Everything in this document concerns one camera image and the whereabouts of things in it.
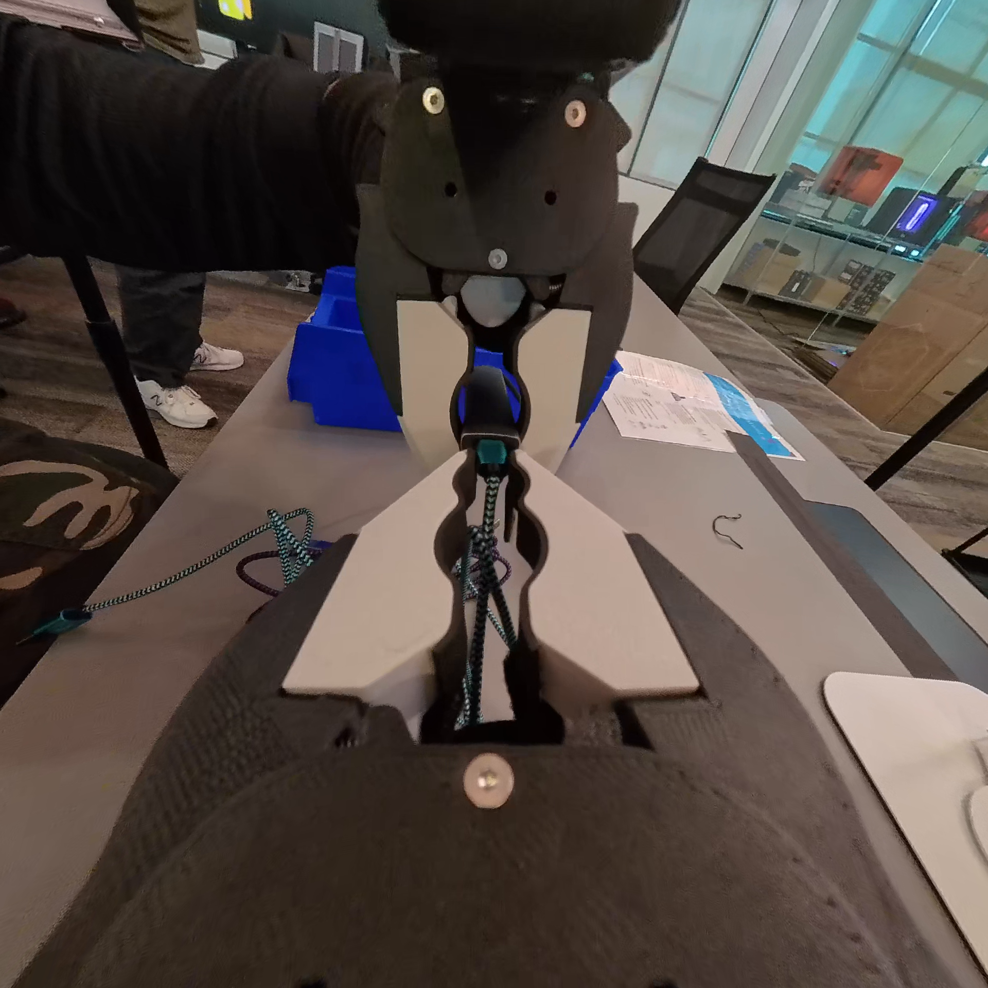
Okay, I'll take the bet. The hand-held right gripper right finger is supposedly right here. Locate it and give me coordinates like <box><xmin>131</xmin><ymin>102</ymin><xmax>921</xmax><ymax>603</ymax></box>
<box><xmin>511</xmin><ymin>450</ymin><xmax>702</xmax><ymax>730</ymax></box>

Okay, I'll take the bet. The purple braided cable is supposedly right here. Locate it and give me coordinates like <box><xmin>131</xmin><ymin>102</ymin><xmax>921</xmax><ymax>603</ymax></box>
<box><xmin>234</xmin><ymin>539</ymin><xmax>514</xmax><ymax>597</ymax></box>

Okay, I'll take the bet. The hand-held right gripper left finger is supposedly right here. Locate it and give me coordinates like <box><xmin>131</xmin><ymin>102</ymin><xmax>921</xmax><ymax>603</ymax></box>
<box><xmin>281</xmin><ymin>450</ymin><xmax>469</xmax><ymax>730</ymax></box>

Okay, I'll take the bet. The blue plastic bin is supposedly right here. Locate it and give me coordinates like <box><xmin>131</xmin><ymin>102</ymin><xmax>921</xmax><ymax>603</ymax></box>
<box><xmin>286</xmin><ymin>264</ymin><xmax>622</xmax><ymax>450</ymax></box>

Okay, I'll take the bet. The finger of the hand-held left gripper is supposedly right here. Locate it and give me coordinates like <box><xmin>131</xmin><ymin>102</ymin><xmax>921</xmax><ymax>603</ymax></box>
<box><xmin>396</xmin><ymin>297</ymin><xmax>473</xmax><ymax>473</ymax></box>
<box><xmin>511</xmin><ymin>307</ymin><xmax>595</xmax><ymax>473</ymax></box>

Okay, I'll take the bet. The blue printed leaflet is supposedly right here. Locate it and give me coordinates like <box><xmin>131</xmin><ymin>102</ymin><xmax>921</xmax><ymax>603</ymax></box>
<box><xmin>702</xmin><ymin>372</ymin><xmax>806</xmax><ymax>463</ymax></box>

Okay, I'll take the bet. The black metal stand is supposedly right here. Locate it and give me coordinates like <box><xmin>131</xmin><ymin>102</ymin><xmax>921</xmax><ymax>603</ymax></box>
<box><xmin>863</xmin><ymin>377</ymin><xmax>988</xmax><ymax>599</ymax></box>

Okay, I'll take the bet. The camouflage patterned cloth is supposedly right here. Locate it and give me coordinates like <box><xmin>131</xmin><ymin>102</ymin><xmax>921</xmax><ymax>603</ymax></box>
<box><xmin>0</xmin><ymin>419</ymin><xmax>180</xmax><ymax>699</ymax></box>

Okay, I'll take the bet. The shelf with machines and boxes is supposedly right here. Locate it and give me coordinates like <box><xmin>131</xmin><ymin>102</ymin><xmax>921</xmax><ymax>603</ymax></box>
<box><xmin>721</xmin><ymin>143</ymin><xmax>988</xmax><ymax>327</ymax></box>

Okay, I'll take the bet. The black tripod leg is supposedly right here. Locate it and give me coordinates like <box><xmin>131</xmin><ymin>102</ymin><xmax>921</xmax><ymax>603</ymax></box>
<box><xmin>60</xmin><ymin>255</ymin><xmax>169</xmax><ymax>469</ymax></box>

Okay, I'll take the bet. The cardboard box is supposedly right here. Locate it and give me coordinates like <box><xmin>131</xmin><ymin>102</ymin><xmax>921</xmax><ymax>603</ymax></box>
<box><xmin>824</xmin><ymin>245</ymin><xmax>988</xmax><ymax>455</ymax></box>

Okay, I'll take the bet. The black mesh office chair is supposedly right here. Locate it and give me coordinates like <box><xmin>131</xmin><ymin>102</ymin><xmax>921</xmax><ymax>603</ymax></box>
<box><xmin>631</xmin><ymin>156</ymin><xmax>778</xmax><ymax>316</ymax></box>

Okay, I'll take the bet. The white printed paper sheet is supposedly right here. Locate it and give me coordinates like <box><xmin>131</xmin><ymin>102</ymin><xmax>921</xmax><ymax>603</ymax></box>
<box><xmin>601</xmin><ymin>349</ymin><xmax>738</xmax><ymax>455</ymax></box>

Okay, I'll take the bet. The teal braided usb-c cable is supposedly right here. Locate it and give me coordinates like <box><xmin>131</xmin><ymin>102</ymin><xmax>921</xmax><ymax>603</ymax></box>
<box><xmin>17</xmin><ymin>438</ymin><xmax>520</xmax><ymax>730</ymax></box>

